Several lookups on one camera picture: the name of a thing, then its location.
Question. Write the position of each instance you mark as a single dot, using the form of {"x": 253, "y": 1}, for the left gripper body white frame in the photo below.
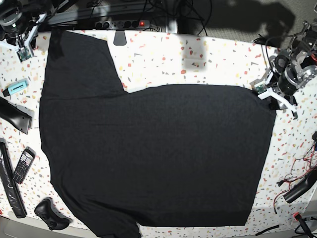
{"x": 267, "y": 88}

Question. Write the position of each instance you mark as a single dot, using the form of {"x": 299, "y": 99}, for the long black bar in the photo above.
{"x": 10, "y": 186}

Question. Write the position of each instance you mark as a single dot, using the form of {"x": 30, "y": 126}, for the black socket strip red switch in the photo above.
{"x": 122, "y": 24}

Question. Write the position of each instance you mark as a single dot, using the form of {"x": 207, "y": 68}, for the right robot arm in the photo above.
{"x": 31, "y": 8}

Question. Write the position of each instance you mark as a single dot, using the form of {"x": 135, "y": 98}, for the grey table clamp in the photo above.
{"x": 119, "y": 38}

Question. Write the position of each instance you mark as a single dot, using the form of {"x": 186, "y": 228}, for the light blue highlighter pen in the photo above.
{"x": 15, "y": 87}

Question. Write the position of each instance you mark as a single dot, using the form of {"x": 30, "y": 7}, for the black handheld tool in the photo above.
{"x": 17, "y": 118}

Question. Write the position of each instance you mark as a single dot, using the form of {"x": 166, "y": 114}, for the black game controller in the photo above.
{"x": 45, "y": 212}

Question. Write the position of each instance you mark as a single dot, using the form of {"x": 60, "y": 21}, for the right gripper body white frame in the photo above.
{"x": 19, "y": 33}

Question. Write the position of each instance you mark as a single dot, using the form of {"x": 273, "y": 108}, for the black T-shirt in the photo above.
{"x": 168, "y": 156}

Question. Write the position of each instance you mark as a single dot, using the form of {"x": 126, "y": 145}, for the terrazzo pattern table cloth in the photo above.
{"x": 152, "y": 59}

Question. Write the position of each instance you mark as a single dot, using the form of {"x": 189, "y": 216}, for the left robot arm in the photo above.
{"x": 290, "y": 70}

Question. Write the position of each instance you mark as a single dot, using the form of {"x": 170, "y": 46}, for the black phone handset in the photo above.
{"x": 26, "y": 159}

